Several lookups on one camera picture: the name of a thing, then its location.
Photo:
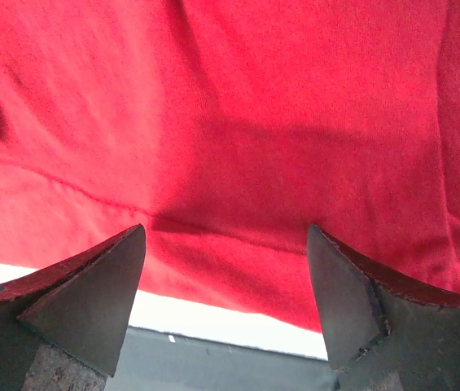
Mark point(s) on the red t-shirt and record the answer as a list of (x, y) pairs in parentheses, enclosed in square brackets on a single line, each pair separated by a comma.
[(227, 128)]

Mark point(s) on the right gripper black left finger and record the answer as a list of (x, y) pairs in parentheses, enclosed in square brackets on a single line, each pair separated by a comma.
[(62, 327)]

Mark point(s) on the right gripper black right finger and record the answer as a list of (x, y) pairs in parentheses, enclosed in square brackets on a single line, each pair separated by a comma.
[(383, 330)]

